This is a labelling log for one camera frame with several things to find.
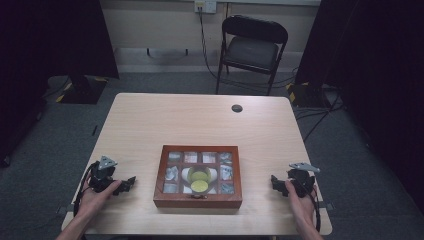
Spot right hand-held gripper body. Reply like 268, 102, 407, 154
286, 162, 321, 199

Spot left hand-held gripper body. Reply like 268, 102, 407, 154
88, 155, 122, 194

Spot wooden box with glass lid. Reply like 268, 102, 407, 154
152, 144, 244, 210

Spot person's left hand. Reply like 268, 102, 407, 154
77, 175, 123, 219

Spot person's right hand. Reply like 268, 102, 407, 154
284, 179, 318, 232

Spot group of small silvery packets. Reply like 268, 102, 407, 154
162, 151, 234, 195

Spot yellow-green coffee capsule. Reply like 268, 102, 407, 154
187, 166, 213, 183

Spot black stand base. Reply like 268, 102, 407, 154
55, 74, 110, 105
285, 81, 331, 109

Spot black folding chair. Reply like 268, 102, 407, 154
215, 14, 289, 97

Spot dark curtain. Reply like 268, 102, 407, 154
294, 0, 424, 216
0, 0, 120, 168

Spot right hand-held gripper cable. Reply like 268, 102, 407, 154
308, 185, 322, 233

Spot black floor cables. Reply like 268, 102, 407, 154
293, 89, 346, 143

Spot white wall socket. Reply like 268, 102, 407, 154
194, 0, 218, 15

